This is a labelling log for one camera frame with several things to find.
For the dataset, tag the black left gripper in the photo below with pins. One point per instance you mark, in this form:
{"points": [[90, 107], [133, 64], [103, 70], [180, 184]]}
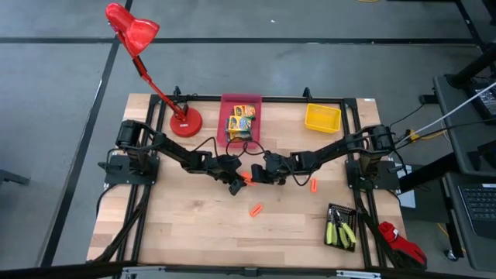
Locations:
{"points": [[235, 184]]}

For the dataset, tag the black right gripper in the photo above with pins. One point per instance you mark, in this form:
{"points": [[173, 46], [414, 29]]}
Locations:
{"points": [[260, 173]]}

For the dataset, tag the orange rubber eraser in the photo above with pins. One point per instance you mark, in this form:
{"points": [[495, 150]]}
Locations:
{"points": [[246, 176], [256, 210], [314, 185]]}

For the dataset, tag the yellow green crayon box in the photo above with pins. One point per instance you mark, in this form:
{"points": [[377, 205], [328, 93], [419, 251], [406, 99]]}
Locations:
{"points": [[239, 124], [244, 111]]}

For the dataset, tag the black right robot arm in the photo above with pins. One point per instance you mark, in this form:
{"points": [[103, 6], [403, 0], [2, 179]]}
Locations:
{"points": [[329, 149]]}

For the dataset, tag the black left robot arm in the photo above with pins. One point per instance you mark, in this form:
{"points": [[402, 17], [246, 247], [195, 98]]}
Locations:
{"points": [[174, 151]]}

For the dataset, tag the pink plastic bin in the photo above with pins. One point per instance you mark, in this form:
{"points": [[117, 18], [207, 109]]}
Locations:
{"points": [[240, 98]]}

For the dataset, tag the red desk lamp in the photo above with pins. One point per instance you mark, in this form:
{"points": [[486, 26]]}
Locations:
{"points": [[186, 123]]}

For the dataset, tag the yellow plastic basket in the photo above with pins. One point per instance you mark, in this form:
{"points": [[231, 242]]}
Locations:
{"points": [[321, 118]]}

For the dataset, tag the black mesh tray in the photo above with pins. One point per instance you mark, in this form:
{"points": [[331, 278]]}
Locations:
{"points": [[348, 211]]}

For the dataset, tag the red black glove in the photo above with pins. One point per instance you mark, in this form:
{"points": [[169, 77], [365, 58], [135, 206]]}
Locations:
{"points": [[403, 244]]}

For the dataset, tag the dark grey desk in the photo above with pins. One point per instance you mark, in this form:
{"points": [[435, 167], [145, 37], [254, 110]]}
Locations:
{"points": [[449, 116]]}

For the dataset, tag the black laptop keyboard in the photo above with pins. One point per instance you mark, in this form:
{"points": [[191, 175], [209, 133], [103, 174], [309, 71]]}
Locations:
{"points": [[480, 205]]}

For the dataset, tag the black electronic device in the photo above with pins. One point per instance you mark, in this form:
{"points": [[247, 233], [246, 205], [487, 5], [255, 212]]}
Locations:
{"points": [[484, 101]]}

